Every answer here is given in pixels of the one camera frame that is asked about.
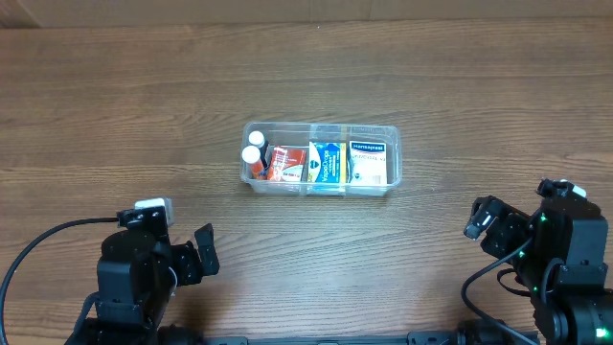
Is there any orange tube white cap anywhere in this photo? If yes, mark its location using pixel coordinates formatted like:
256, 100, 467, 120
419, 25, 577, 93
241, 146, 268, 180

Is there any black tube white cap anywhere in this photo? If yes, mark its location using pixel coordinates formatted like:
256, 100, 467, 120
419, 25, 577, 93
248, 130, 268, 167

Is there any red medicine box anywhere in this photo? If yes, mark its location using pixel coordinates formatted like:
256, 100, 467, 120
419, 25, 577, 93
267, 147, 307, 182

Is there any white Hansaplast plaster box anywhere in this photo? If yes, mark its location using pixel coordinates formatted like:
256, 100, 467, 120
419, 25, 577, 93
349, 141, 387, 186

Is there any blue yellow VapoDrops box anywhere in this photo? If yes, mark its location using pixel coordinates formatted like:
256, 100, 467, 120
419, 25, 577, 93
307, 142, 348, 184

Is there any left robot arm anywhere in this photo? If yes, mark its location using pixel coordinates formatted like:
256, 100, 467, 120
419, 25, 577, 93
67, 223, 219, 345

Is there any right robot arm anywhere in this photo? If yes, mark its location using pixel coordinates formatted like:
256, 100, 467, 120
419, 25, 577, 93
464, 193, 612, 344

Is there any clear plastic container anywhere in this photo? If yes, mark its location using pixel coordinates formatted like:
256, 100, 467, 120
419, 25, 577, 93
240, 122, 402, 196

